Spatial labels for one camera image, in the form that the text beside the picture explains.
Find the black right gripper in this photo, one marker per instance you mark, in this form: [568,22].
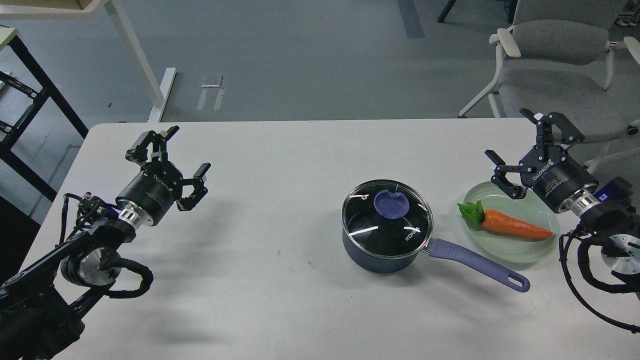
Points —
[554,176]

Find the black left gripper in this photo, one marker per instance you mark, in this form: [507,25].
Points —
[158,185]

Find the blue saucepan with purple handle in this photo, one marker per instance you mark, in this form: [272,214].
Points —
[441,249]

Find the glass lid with purple knob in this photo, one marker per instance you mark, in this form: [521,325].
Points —
[387,219]

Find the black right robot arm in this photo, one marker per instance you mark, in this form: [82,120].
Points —
[608,229]

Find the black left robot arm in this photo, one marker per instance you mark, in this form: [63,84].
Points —
[42,306]

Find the pale green glass plate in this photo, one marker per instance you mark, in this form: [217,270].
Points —
[530,209]

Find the orange toy carrot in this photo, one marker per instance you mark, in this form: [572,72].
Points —
[498,222]

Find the grey office chair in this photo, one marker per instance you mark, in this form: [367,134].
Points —
[557,56]

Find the black metal rack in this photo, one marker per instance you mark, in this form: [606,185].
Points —
[38,98]

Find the white desk frame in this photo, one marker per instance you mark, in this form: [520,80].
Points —
[157,91]

